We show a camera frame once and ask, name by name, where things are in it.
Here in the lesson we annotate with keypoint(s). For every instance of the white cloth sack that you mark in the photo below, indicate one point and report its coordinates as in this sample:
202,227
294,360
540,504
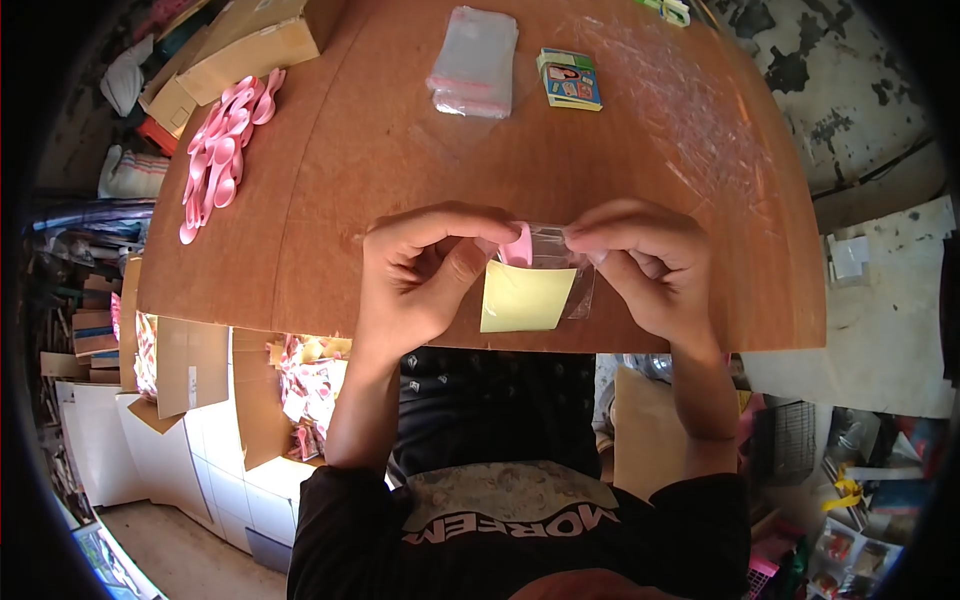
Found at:
126,75

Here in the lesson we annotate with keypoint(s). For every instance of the stack of colourful picture cards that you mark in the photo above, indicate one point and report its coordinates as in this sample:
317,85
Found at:
570,81

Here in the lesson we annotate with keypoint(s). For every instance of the person's left thumb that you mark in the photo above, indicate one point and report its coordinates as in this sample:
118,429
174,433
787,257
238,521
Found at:
461,274

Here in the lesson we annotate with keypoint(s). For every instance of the striped cloth bag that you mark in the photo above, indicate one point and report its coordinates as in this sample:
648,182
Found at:
135,174

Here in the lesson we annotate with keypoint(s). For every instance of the large white sheet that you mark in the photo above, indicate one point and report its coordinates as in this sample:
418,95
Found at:
877,337

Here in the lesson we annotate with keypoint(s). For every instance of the person's left fingers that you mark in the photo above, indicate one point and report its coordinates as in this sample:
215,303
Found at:
409,262

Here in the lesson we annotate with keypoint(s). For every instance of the pile of pink spoons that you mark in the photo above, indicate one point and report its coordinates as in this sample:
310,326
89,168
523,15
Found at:
221,157

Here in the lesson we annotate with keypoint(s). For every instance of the closed brown cardboard box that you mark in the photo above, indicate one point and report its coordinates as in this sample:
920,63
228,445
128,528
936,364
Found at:
240,52

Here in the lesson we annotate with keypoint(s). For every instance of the clear plastic bag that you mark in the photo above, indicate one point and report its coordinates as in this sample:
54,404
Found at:
579,289

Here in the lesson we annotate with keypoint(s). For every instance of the yellow card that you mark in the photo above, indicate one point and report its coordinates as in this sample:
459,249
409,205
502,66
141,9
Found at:
525,300

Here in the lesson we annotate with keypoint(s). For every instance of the pink plastic spoon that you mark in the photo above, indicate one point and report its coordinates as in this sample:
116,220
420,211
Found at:
519,251

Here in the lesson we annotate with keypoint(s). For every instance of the stack of clear plastic bags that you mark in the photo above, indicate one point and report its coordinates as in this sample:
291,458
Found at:
474,64

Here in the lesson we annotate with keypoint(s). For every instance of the brown cardboard sheet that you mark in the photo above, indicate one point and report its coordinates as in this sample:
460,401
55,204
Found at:
645,435

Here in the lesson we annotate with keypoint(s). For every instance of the small white box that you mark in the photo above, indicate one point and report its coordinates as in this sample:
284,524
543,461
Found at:
849,259

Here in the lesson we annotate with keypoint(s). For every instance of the person's right index finger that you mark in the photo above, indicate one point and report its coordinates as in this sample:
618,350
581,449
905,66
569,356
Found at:
619,219

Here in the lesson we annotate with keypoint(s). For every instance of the person's right thumb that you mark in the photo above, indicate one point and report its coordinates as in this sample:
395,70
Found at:
611,274

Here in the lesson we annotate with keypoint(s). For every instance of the open cardboard box of packets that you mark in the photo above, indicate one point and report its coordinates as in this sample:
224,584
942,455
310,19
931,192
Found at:
255,390

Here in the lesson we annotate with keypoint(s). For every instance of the green and white packet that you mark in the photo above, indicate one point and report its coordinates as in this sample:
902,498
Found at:
667,9

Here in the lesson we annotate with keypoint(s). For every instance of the person's left hand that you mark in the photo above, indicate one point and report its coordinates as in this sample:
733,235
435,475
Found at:
405,300

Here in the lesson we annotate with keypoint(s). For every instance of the person's left index finger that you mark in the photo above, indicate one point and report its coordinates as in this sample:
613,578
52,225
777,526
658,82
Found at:
457,216

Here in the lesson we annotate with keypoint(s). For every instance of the person's right hand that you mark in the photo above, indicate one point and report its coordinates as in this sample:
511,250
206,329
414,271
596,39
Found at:
660,285

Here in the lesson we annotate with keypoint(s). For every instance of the white cabinet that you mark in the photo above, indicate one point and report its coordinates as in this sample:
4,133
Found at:
180,465

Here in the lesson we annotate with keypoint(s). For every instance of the person's body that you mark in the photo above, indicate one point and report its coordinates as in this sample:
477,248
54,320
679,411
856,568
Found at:
517,540

